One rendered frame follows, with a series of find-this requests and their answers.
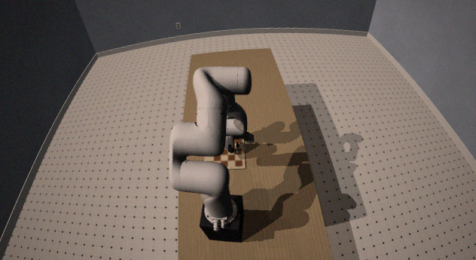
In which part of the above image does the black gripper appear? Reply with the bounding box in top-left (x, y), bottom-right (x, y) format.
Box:
top-left (225, 136), bottom-right (235, 152)

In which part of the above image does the brown and cream chessboard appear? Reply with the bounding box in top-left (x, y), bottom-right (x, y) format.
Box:
top-left (204, 139), bottom-right (246, 170)

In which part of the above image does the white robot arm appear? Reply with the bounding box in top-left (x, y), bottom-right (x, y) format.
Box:
top-left (169, 66), bottom-right (254, 231)

